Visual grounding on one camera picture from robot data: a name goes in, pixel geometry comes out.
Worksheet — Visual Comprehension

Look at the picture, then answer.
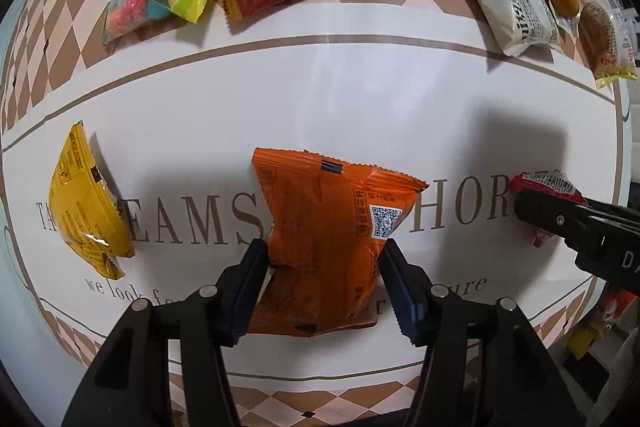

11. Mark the small red snack packet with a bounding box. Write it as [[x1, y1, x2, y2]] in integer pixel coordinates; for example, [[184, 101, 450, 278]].
[[509, 170, 589, 248]]

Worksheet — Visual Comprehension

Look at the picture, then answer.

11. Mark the yellow snack bag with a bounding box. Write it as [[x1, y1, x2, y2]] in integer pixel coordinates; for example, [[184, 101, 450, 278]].
[[48, 121, 134, 281]]

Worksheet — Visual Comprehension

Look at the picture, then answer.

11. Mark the yellow trimmed bread packet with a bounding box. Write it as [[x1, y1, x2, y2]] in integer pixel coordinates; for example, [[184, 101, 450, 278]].
[[579, 0, 637, 89]]

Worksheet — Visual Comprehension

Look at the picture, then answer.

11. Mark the orange snack bag with QR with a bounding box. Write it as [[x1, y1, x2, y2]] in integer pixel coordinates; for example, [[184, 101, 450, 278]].
[[248, 147, 428, 337]]

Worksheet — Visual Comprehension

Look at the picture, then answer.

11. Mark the checkered printed table mat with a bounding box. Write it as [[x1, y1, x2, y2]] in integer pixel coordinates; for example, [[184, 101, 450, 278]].
[[1, 0, 631, 426]]

